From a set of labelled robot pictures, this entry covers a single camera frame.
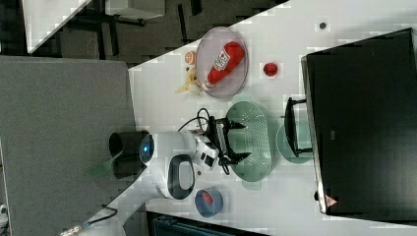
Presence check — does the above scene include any teal round plate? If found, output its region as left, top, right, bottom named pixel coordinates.
left=275, top=121, right=313, bottom=164

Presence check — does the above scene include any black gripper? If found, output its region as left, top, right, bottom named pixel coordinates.
left=206, top=116, right=251, bottom=165

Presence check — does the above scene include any grey fabric panel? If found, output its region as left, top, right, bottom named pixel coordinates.
left=1, top=56, right=135, bottom=236

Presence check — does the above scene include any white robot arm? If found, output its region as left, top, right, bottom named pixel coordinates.
left=59, top=116, right=249, bottom=236

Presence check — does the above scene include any small red toy fruit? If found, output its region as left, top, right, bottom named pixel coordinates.
left=264, top=63, right=278, bottom=77

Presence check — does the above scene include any clear oval plate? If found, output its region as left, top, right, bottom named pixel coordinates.
left=196, top=27, right=249, bottom=98

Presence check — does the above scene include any black cylinder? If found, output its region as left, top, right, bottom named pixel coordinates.
left=113, top=157, right=146, bottom=179
left=109, top=131, right=149, bottom=156

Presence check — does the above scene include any blue cup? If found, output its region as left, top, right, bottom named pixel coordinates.
left=195, top=188, right=223, bottom=217

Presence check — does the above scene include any red ketchup bottle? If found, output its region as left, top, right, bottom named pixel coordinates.
left=203, top=41, right=245, bottom=89

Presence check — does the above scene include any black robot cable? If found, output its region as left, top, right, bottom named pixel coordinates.
left=177, top=107, right=211, bottom=133

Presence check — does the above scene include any black toaster oven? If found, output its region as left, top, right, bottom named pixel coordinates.
left=302, top=29, right=417, bottom=225

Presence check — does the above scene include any yellow toy banana peel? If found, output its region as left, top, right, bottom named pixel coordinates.
left=176, top=68, right=202, bottom=94

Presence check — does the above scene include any black oven door handle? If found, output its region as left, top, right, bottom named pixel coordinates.
left=284, top=97, right=313, bottom=157

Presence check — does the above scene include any black cylinder lower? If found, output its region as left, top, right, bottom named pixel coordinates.
left=113, top=157, right=146, bottom=179

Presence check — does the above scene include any mint green oval strainer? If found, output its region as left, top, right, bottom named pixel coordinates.
left=226, top=101, right=272, bottom=191

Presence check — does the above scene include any green spatula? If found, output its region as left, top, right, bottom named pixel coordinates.
left=87, top=151, right=123, bottom=178

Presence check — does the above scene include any black cylinder upper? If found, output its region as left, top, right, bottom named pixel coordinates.
left=109, top=131, right=149, bottom=156

